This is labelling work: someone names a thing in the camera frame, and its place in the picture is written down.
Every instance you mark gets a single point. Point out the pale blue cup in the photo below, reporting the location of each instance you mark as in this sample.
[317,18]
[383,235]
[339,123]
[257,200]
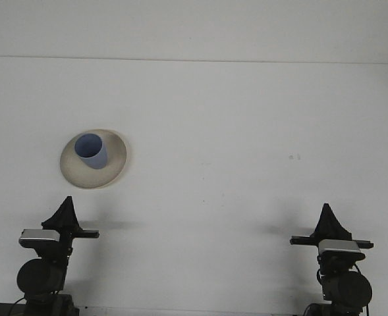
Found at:
[96,161]

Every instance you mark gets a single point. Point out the pale round plate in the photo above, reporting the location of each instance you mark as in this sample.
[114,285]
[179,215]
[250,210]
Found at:
[114,164]

